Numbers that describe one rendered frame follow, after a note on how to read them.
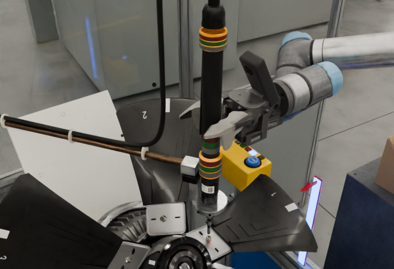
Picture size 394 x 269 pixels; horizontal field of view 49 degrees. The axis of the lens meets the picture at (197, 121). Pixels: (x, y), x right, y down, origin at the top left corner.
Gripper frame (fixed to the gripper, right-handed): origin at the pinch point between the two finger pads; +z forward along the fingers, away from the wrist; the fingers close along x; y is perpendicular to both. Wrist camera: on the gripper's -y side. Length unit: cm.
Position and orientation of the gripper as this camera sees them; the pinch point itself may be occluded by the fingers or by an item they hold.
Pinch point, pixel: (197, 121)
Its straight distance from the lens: 73.4
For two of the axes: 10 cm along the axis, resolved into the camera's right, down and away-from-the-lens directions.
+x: -5.8, -4.5, 6.8
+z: -8.1, 3.2, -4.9
